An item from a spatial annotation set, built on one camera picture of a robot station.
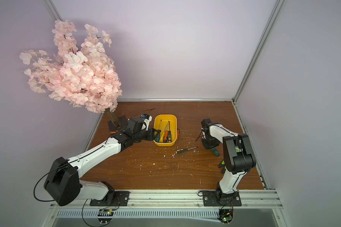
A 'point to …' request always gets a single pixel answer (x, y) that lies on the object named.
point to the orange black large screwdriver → (177, 132)
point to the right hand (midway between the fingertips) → (213, 143)
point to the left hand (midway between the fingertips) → (158, 131)
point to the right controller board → (226, 215)
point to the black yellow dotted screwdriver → (169, 137)
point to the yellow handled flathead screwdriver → (162, 137)
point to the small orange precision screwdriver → (112, 132)
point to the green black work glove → (222, 164)
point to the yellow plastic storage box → (160, 122)
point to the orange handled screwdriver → (166, 134)
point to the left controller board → (105, 216)
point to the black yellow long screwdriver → (178, 151)
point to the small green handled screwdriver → (215, 152)
